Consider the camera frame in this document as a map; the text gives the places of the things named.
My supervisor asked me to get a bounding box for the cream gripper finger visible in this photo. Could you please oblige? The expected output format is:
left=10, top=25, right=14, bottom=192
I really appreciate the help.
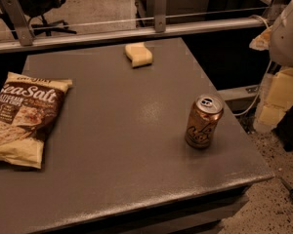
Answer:
left=253, top=67, right=293, bottom=133
left=249, top=27, right=272, bottom=51

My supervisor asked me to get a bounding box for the orange soda can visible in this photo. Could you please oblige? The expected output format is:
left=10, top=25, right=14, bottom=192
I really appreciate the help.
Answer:
left=185, top=94, right=224, bottom=149

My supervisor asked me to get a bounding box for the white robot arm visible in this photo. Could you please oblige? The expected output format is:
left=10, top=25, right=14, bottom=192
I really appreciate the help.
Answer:
left=249, top=0, right=293, bottom=133

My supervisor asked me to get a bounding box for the yellow sponge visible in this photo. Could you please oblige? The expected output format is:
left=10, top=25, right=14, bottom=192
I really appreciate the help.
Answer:
left=125, top=42, right=153, bottom=68

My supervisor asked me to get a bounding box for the black office chair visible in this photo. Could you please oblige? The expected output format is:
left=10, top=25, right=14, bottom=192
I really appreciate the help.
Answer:
left=18, top=0, right=76, bottom=36

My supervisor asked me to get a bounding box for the sea salt chips bag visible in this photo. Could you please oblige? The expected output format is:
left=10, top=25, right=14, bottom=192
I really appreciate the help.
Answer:
left=0, top=72, right=72, bottom=169

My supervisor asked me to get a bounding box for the white cable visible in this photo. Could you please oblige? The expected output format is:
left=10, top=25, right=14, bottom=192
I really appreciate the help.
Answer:
left=232, top=15, right=273, bottom=117

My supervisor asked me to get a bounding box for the metal rail bracket centre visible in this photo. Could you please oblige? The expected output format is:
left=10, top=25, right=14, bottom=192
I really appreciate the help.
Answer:
left=154, top=0, right=167, bottom=33

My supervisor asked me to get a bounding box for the metal rail bracket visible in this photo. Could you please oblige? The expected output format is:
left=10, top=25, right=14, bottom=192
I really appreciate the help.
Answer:
left=1, top=0, right=34, bottom=46
left=154, top=0, right=167, bottom=33

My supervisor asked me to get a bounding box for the metal rail bracket left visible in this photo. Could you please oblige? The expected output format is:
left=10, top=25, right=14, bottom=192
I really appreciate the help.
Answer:
left=1, top=0, right=34, bottom=46

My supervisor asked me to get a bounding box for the metal guard rail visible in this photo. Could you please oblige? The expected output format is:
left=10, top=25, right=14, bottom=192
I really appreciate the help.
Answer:
left=0, top=16, right=267, bottom=54

